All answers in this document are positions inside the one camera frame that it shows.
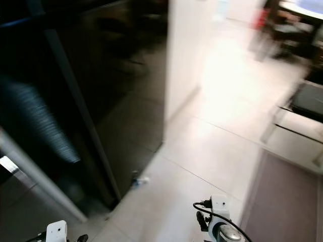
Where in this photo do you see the white low cabinet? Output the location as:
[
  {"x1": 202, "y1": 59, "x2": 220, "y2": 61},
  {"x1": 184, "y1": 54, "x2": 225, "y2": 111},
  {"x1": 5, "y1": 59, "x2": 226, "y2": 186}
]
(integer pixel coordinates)
[{"x1": 261, "y1": 66, "x2": 323, "y2": 168}]

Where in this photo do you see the red plastic stool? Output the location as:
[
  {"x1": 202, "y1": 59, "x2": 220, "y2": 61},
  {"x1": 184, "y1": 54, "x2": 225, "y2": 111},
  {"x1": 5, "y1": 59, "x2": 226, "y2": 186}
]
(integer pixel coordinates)
[{"x1": 254, "y1": 8, "x2": 268, "y2": 31}]

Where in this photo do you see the clear plastic water bottle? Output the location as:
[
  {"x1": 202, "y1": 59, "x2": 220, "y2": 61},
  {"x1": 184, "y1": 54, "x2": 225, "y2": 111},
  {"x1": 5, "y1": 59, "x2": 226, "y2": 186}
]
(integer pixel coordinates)
[{"x1": 130, "y1": 170, "x2": 150, "y2": 189}]

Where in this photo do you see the dark glossy cabinet front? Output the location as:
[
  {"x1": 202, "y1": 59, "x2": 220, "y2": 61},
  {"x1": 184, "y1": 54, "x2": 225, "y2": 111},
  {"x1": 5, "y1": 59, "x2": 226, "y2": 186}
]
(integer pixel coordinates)
[{"x1": 0, "y1": 155, "x2": 22, "y2": 185}]

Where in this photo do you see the black fridge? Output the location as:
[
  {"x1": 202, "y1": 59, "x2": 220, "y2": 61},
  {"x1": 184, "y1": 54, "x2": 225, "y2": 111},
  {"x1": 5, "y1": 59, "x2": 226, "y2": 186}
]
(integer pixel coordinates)
[{"x1": 0, "y1": 0, "x2": 170, "y2": 212}]

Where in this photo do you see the light-topped dining table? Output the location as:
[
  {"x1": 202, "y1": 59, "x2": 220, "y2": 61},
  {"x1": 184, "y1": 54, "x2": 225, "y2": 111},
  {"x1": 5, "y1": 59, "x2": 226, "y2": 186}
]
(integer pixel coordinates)
[{"x1": 278, "y1": 0, "x2": 323, "y2": 21}]

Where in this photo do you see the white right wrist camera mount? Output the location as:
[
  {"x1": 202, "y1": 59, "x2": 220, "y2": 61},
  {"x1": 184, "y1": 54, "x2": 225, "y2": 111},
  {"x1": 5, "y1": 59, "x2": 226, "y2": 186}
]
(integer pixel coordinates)
[{"x1": 209, "y1": 195, "x2": 232, "y2": 237}]

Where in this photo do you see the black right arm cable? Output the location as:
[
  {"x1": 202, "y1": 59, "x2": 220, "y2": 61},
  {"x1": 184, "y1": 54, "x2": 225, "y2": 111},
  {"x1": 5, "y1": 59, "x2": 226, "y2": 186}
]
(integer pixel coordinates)
[{"x1": 193, "y1": 201, "x2": 252, "y2": 242}]

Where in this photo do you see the dark wooden dining chair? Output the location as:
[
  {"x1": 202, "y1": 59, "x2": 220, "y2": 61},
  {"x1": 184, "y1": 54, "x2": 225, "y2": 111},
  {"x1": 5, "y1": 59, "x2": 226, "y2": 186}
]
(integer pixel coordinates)
[{"x1": 252, "y1": 0, "x2": 323, "y2": 62}]

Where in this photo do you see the brown floor mat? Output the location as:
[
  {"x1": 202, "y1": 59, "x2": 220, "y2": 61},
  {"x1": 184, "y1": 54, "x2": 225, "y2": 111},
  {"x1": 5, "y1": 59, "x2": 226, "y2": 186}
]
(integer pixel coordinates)
[{"x1": 239, "y1": 150, "x2": 319, "y2": 242}]

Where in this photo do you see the clear bubble wrap sheet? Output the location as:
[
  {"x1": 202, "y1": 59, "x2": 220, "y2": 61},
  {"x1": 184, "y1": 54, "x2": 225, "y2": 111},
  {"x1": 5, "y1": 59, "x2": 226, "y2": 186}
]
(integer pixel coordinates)
[{"x1": 3, "y1": 81, "x2": 81, "y2": 164}]

